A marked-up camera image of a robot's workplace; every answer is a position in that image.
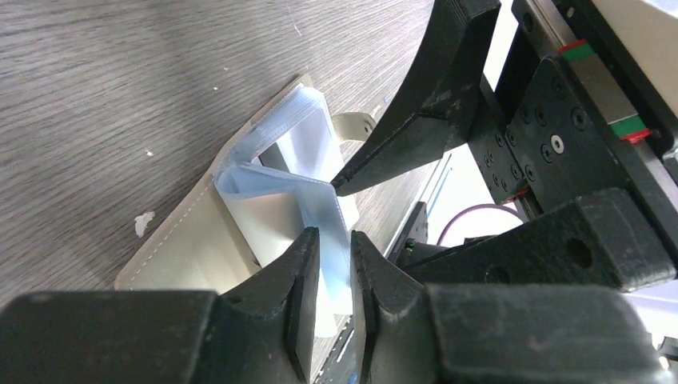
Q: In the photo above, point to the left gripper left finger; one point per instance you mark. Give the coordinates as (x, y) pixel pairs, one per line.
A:
(261, 331)

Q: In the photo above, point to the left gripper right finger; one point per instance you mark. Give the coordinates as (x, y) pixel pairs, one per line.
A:
(408, 332)

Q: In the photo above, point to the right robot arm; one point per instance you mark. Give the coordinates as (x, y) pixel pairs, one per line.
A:
(418, 249)

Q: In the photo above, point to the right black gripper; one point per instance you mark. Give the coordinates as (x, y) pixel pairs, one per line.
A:
(632, 40)

